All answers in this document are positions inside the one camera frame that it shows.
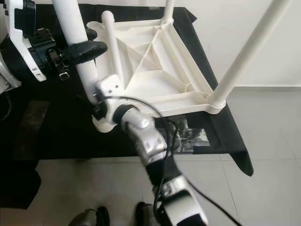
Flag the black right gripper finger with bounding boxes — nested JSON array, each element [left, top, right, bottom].
[[75, 94, 97, 112]]

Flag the black tablecloth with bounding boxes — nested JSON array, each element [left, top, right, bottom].
[[0, 4, 254, 177]]

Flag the glossy clear tape patch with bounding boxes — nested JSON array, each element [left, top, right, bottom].
[[13, 100, 50, 161]]

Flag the white plastic table top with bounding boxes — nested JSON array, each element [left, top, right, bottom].
[[87, 19, 226, 132]]

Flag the clear plastic bag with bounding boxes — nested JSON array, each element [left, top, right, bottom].
[[162, 118, 211, 153]]

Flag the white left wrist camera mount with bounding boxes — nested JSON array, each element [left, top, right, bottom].
[[5, 0, 48, 81]]

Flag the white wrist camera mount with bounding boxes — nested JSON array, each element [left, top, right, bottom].
[[5, 0, 48, 81], [95, 74, 123, 125]]

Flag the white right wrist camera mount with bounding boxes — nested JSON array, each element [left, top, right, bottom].
[[95, 74, 123, 125]]

